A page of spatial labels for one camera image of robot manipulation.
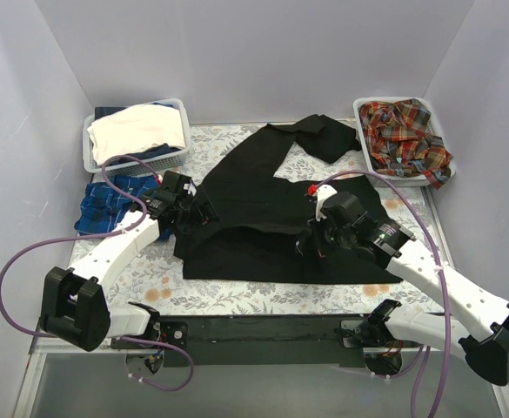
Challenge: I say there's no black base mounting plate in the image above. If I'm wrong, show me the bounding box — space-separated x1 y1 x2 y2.
110 313 425 367

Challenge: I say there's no black long sleeve shirt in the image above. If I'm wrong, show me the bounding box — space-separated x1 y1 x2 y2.
174 124 400 285

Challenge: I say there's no floral patterned table mat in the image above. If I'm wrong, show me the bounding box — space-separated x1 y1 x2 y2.
57 122 466 317

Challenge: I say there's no red plaid shirt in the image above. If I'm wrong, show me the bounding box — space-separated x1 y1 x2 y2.
358 98 453 191

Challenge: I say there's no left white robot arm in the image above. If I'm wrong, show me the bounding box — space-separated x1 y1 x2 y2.
39 171 218 352

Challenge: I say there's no cream white folded shirt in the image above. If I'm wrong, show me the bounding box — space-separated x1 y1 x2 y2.
87 103 186 165

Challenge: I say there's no left white plastic basket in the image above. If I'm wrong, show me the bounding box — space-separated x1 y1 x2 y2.
82 98 194 175

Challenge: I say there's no white plastic basket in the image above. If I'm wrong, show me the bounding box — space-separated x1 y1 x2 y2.
352 96 456 188
82 98 194 175

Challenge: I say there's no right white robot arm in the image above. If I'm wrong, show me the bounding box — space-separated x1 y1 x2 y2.
296 185 509 387

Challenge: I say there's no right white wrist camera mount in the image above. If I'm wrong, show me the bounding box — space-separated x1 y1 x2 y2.
308 185 338 221

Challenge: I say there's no folded black shirt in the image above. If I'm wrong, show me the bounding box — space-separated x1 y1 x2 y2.
294 114 361 164

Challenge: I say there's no right white plastic basket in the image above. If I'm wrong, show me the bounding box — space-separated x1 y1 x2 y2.
352 96 456 188

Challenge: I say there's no blue plaid shirt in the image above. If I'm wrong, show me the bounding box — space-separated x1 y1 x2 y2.
74 175 157 235

